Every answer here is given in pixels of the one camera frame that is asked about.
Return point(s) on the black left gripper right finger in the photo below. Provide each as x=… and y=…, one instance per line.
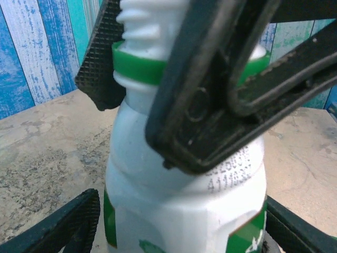
x=297, y=229

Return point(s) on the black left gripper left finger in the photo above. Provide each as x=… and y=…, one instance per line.
x=52, y=226

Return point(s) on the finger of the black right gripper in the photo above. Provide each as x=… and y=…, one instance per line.
x=100, y=66
x=200, y=105

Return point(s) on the white bottle with green label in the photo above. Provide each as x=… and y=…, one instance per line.
x=163, y=210

